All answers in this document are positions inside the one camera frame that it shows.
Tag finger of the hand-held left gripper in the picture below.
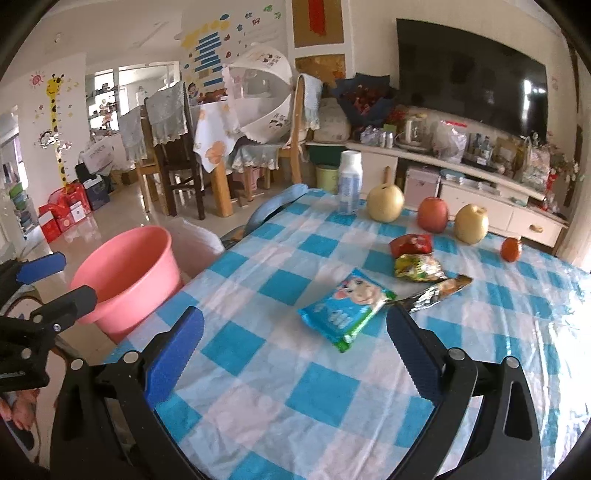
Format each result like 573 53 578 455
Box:
0 251 66 289
0 285 99 391

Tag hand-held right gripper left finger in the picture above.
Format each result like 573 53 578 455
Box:
50 305 206 480

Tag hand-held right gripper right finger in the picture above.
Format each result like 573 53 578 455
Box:
385 307 541 480

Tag pink plastic basin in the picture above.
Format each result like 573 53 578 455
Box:
70 226 184 344

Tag blue and green wipes packet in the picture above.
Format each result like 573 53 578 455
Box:
298 268 398 354

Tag person's left hand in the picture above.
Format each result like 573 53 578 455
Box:
0 388 40 432

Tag red gift boxes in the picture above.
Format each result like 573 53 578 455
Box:
38 182 93 243

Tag black coffee sachet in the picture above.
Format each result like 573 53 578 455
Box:
397 274 474 315

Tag storage rack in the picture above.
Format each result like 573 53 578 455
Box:
0 159 38 241

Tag yellow green snack packet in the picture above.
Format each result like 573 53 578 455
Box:
394 253 448 282

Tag dark blue gift bag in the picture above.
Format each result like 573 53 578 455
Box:
76 143 115 210

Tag plain red snack packet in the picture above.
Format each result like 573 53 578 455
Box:
389 233 435 259

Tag white translucent bag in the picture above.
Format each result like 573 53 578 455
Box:
171 217 227 278

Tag blue checkered tablecloth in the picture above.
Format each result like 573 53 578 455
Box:
111 187 591 480

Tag red apple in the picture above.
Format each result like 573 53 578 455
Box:
418 197 450 233

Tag yellow pear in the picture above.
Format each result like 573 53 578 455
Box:
455 203 489 245
367 182 406 223

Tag giraffe height chart sticker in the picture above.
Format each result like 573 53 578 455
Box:
30 71 79 190

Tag wooden chair with lace cover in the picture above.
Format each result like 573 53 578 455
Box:
120 105 160 204

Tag white television cabinet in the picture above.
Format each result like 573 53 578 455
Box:
305 138 570 247

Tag white storage box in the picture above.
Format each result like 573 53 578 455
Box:
404 166 441 200

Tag white plastic bottle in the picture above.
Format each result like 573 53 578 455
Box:
337 150 364 215

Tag blue curved chair back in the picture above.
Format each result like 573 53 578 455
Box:
245 184 309 232

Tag green bucket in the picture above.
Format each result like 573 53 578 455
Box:
315 164 342 192

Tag dark chair with lace cover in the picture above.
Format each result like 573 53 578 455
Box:
144 83 206 220

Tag clear plastic bag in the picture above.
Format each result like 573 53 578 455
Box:
431 121 468 164

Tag dining table with floral cloth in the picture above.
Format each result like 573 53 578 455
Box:
193 99 296 217

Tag pack of small bottles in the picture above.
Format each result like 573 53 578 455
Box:
360 126 395 148

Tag white electric kettle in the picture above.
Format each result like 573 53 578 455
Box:
404 114 428 147

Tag printed plastic bag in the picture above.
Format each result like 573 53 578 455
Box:
519 136 552 185

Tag white sack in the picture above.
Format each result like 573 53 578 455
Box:
313 98 352 143

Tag dark blue flower bouquet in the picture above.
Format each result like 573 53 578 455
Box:
333 72 398 134

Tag light blue towel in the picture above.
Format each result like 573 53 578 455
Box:
298 74 322 132

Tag white mesh food cover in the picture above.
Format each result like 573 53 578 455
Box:
223 44 295 145

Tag black flat television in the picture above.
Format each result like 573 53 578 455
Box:
396 18 550 137

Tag colourful wall stickers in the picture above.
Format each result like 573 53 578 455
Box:
180 4 284 86

